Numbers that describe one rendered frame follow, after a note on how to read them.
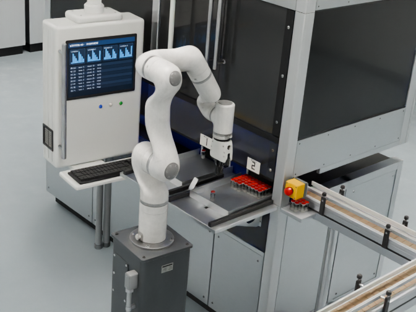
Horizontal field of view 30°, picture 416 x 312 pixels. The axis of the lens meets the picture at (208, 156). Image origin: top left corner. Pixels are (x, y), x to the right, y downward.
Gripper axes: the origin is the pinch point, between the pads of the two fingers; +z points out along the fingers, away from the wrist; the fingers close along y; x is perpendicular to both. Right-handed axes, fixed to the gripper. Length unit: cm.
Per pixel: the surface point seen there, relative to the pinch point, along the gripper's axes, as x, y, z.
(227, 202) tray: -12.7, 5.2, 22.2
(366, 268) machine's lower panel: -114, -12, 87
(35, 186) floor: -37, 219, 110
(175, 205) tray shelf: 9.5, 16.7, 22.4
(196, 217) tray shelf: 9.2, 2.3, 22.4
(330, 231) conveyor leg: -44, -32, 31
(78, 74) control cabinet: 14, 90, -20
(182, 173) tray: -14.8, 40.3, 22.2
